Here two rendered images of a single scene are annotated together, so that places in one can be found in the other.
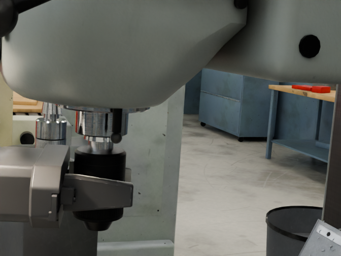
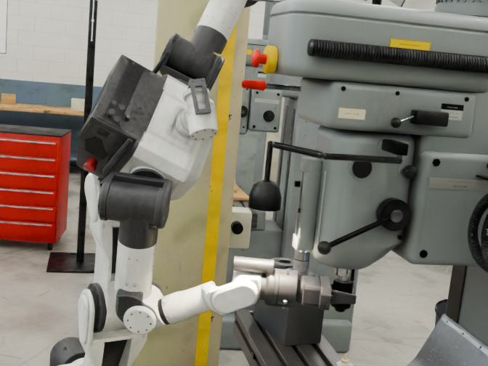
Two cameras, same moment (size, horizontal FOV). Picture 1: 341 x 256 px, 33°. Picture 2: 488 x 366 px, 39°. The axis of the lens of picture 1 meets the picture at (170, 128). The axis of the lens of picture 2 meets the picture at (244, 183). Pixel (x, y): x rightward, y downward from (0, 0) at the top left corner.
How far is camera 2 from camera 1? 1.16 m
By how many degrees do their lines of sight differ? 8
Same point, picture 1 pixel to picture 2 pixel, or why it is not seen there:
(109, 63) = (353, 256)
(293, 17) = (417, 244)
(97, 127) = (343, 273)
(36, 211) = (322, 303)
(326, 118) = not seen: outside the picture
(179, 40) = (377, 249)
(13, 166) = (313, 286)
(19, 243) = (285, 314)
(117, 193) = (350, 298)
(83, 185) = (338, 295)
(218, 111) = not seen: hidden behind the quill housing
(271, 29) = (410, 247)
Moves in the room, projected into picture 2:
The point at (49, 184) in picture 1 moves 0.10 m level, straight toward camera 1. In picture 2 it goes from (327, 294) to (335, 309)
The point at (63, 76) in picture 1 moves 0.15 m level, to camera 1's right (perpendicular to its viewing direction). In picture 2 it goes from (337, 260) to (405, 269)
